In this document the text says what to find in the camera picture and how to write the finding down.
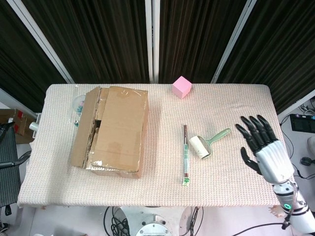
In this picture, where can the green lint roller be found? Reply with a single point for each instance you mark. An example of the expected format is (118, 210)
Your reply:
(200, 147)

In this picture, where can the left black-fingered robot hand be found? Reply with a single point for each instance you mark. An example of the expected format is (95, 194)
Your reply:
(12, 164)

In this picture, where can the white partition frame post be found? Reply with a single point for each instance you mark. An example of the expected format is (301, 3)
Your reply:
(152, 41)
(232, 41)
(39, 39)

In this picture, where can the clear jar of binder clips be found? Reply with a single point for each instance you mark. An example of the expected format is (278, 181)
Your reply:
(78, 104)

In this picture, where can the pink cube block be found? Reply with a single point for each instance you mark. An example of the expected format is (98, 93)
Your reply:
(181, 87)

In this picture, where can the black mesh chair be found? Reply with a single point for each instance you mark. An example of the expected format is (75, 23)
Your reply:
(8, 182)

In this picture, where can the green binder clip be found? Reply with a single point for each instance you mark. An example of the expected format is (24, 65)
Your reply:
(76, 123)

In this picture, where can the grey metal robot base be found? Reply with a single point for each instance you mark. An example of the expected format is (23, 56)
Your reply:
(153, 227)

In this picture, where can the white cylinder cap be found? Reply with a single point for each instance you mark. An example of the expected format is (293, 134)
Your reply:
(34, 126)

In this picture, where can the long thin brush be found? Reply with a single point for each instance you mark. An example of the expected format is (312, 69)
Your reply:
(186, 157)

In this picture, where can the pink woven tablecloth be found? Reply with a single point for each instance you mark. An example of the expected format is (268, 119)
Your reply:
(221, 177)

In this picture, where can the cardboard box with red tape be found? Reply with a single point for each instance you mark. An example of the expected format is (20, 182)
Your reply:
(21, 123)

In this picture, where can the black screen device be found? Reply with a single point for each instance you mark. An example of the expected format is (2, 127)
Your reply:
(301, 124)

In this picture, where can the right black-fingered robot hand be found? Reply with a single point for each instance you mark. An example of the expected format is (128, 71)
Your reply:
(273, 159)

